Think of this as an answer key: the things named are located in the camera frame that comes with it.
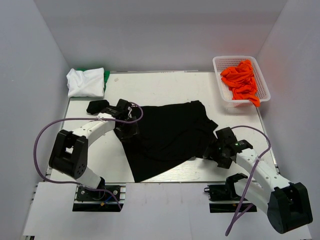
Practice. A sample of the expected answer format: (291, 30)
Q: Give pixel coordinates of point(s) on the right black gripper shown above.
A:
(224, 163)

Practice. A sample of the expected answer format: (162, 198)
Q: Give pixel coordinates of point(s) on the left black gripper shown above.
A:
(134, 131)

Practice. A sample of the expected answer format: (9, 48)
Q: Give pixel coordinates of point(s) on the black t-shirt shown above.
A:
(165, 137)

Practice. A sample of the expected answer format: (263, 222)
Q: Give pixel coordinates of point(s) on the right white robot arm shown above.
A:
(286, 204)

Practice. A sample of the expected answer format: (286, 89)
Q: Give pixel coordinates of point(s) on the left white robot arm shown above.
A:
(70, 151)

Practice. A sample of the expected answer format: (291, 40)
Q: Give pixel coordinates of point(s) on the green folded t-shirt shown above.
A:
(106, 76)

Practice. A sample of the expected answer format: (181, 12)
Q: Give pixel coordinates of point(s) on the white folded t-shirt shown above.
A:
(88, 83)

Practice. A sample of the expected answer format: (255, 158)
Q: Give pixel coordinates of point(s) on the orange crumpled t-shirt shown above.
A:
(241, 82)

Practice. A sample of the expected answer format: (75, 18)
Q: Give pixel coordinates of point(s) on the white plastic mesh basket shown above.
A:
(221, 63)

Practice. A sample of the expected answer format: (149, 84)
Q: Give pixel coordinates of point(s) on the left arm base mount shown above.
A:
(99, 202)

